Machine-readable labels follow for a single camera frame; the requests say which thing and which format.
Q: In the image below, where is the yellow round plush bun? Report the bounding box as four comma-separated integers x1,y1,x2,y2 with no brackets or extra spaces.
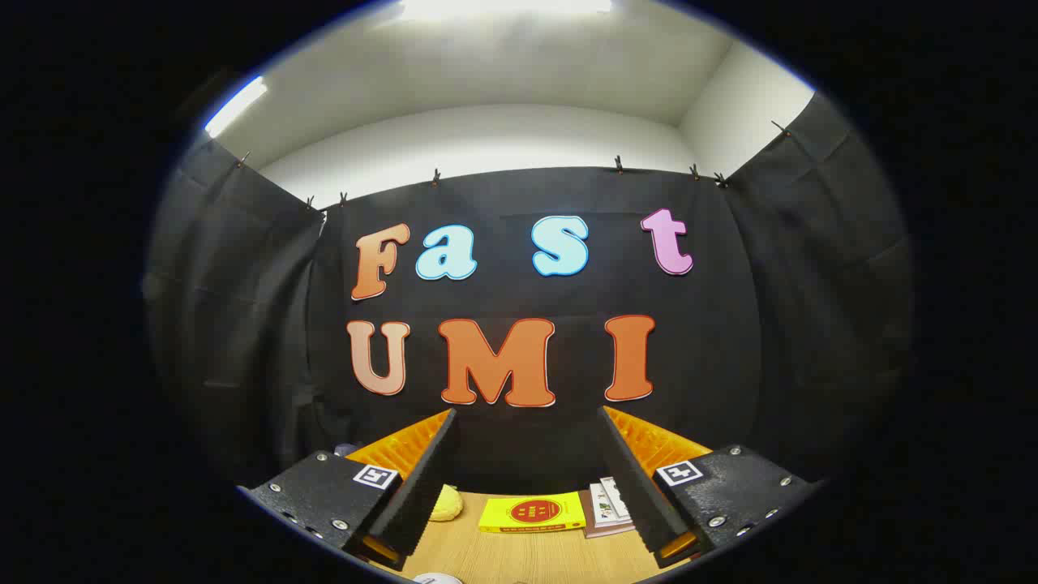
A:
430,485,465,522

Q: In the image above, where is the ceiling light strip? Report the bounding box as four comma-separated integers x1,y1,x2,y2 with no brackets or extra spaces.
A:
204,75,268,139
397,0,613,21

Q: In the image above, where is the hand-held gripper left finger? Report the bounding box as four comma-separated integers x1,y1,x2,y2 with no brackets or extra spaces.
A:
243,408,459,573

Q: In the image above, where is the yellow book with red circle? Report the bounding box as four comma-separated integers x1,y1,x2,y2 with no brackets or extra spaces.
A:
478,492,587,534

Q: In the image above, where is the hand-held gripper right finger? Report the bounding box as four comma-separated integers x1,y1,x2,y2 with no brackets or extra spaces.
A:
598,406,818,569

